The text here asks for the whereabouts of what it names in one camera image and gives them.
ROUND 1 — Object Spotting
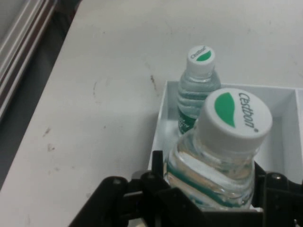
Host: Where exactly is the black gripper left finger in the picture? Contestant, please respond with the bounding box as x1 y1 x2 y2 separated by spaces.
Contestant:
68 150 202 227

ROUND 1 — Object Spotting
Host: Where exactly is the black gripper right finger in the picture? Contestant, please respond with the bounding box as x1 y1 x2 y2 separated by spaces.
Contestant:
250 163 303 227

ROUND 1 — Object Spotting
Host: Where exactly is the green-label water bottle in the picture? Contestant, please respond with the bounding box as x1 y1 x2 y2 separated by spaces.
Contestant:
163 88 273 211
177 46 222 135

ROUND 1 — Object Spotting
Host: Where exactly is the white and blue cardboard box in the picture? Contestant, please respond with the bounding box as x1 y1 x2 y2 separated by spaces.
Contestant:
148 80 303 213

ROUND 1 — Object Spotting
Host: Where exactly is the aluminium frame rail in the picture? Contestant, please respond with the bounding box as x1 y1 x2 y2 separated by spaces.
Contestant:
0 0 57 123

